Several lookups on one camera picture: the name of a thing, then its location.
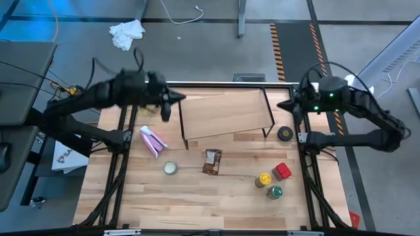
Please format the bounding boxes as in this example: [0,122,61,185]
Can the white printed paper bag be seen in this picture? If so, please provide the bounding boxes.
[51,140,90,174]

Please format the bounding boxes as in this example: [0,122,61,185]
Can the black round disc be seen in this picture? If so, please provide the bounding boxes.
[277,125,295,142]

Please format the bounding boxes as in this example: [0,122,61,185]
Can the silver metal bracket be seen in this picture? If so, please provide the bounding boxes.
[104,229,142,236]
[287,230,325,236]

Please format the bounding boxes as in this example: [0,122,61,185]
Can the black striped floor cable cover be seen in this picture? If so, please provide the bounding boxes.
[269,22,344,137]

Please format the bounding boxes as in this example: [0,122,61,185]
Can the white fan cable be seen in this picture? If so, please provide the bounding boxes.
[373,58,420,99]

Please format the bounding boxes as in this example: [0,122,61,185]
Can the grey table leg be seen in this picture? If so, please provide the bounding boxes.
[134,0,149,22]
[237,0,247,39]

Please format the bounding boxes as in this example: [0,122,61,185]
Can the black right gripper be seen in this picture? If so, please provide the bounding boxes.
[277,83,318,127]

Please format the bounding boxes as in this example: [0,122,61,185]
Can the white tower fan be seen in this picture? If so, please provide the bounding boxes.
[344,24,420,99]

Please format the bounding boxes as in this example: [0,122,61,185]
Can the grey desk top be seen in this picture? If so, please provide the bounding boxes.
[0,41,58,127]
[0,126,39,212]

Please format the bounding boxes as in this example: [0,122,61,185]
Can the black computer mouse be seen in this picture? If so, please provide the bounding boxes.
[0,142,12,174]

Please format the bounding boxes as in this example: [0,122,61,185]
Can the small round candle tin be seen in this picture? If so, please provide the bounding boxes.
[163,161,179,176]

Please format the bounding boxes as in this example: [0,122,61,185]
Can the white crumpled cloth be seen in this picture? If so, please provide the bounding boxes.
[108,18,146,52]

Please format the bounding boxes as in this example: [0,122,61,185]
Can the orange cable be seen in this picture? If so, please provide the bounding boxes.
[48,0,59,43]

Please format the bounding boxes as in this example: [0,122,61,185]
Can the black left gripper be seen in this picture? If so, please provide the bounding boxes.
[146,71,187,122]

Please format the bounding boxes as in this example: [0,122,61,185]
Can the yellow cable connector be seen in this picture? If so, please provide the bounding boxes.
[67,85,85,98]

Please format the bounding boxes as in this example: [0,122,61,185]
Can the white floor cable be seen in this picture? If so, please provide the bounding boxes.
[159,0,205,25]

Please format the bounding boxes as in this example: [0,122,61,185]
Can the wooden shelf black metal legs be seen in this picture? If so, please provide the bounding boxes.
[178,86,276,151]

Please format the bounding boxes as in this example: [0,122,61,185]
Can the red box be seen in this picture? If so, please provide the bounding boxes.
[271,162,293,182]

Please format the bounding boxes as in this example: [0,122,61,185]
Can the pink white stapler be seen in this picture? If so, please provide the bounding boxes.
[139,125,169,159]

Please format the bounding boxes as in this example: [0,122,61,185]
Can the small black floor clamp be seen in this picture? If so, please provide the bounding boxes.
[29,195,47,208]

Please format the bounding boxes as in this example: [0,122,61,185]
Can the brown spice pouch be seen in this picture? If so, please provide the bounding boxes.
[202,148,223,176]

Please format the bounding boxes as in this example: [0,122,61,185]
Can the green lid spice jar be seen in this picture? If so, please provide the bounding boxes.
[266,185,284,201]

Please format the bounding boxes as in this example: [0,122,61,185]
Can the red corner tag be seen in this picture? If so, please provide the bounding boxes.
[348,211,361,229]

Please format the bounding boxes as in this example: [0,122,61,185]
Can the yellow lid spice jar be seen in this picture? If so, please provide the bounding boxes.
[254,172,272,189]

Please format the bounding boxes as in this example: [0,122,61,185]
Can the grey floor outlet box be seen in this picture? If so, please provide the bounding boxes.
[233,73,266,83]

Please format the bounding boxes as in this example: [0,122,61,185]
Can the grey desk foot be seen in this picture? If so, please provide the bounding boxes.
[406,87,420,119]

